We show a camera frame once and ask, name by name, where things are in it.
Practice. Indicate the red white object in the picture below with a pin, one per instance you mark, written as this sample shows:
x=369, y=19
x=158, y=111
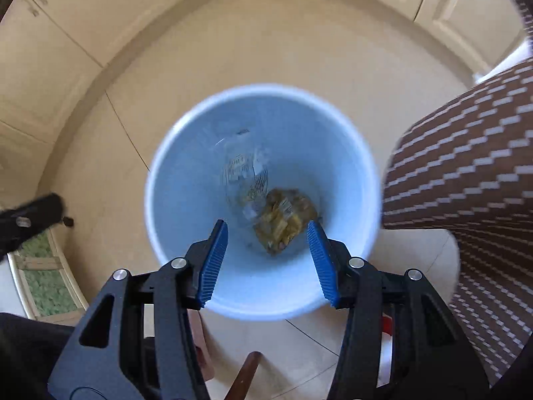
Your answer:
x=386, y=333

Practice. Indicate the brown wooden chair leg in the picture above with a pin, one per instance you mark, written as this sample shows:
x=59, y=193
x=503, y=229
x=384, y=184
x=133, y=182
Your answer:
x=245, y=377

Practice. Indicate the person's dark pants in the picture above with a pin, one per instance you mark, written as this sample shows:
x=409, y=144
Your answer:
x=29, y=354

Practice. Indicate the clear plastic wrapper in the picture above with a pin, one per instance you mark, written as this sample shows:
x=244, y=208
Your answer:
x=243, y=171

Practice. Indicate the brown patterned tablecloth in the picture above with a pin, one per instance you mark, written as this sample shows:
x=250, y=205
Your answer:
x=458, y=166

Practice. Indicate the yellow brown snack wrapper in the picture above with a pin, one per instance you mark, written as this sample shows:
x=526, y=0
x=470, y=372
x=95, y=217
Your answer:
x=283, y=221

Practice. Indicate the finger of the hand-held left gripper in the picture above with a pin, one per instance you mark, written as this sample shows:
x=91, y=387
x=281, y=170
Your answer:
x=33, y=221

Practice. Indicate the light blue trash bin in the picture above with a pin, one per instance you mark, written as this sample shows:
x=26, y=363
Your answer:
x=300, y=141

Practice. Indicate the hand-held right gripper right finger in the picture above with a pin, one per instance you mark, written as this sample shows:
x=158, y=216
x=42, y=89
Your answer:
x=320, y=258

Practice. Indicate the green floor mat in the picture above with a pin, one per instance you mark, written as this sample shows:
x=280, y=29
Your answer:
x=46, y=283

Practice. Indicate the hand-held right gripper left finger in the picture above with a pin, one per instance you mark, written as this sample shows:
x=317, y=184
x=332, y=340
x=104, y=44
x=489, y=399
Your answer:
x=214, y=258

